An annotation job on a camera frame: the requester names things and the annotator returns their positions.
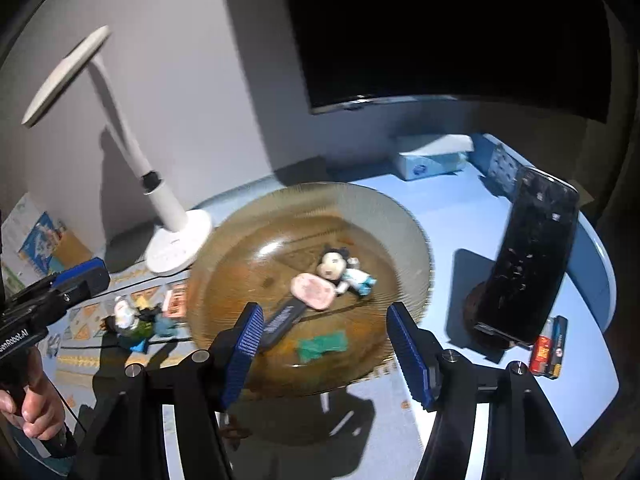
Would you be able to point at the cartoon mouse figurine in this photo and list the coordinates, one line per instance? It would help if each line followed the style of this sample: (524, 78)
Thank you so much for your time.
(332, 265)

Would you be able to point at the blue printed box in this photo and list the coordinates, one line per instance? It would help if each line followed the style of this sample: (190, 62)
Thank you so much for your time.
(500, 165)

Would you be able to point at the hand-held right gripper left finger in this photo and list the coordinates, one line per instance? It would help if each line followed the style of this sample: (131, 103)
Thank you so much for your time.
(244, 355)

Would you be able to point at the green rubbery toy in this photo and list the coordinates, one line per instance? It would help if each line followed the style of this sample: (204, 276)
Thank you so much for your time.
(320, 345)

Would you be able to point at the black monitor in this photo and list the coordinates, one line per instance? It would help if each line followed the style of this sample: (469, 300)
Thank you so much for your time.
(450, 35)

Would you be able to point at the amber ribbed glass bowl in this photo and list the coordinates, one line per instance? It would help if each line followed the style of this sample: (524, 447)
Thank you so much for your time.
(250, 240)

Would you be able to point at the pink oval eraser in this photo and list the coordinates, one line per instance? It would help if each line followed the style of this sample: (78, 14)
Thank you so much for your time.
(312, 290)

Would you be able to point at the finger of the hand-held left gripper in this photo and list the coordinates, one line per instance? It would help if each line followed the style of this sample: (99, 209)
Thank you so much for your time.
(80, 276)

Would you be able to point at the pink small card box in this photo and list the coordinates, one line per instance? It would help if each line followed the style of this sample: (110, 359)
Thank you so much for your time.
(175, 301)

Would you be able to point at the small teal figurine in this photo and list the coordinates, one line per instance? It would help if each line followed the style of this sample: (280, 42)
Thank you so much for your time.
(165, 325)

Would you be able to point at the white green booklet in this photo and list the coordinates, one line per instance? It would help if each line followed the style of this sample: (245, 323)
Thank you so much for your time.
(22, 212)

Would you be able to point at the white blue tissue box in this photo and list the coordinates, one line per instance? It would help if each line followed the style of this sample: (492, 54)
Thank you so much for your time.
(430, 162)

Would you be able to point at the black smartphone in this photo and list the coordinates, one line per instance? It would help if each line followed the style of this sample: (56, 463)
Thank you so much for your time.
(530, 260)

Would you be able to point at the person's left hand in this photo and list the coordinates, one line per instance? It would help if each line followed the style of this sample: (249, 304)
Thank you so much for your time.
(32, 402)

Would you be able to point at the blue patterned table mat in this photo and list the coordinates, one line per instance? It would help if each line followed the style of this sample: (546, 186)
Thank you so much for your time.
(80, 320)

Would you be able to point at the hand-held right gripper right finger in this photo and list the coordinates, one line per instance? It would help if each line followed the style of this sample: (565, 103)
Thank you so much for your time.
(411, 360)

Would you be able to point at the white desk lamp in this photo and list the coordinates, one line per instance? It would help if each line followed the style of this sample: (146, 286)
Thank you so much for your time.
(165, 205)

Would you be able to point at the red and black small pack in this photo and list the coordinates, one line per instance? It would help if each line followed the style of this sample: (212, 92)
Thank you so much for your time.
(545, 352)

